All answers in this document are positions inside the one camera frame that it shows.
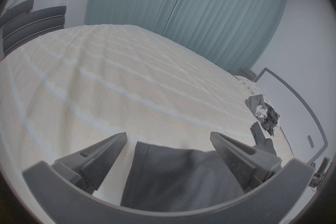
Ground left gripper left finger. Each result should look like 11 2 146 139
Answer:
54 132 128 193

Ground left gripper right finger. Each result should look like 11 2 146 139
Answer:
210 132 282 193

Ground black trousers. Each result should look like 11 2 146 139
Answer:
119 122 277 211

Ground pile of clothes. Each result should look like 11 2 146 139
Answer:
245 94 281 137

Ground bed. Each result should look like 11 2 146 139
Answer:
0 24 328 208

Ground white printed pillow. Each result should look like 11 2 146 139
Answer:
235 75 267 97

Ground grey bedside table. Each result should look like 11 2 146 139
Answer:
228 67 257 83

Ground dark grey chest of drawers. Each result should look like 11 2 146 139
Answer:
2 6 66 54

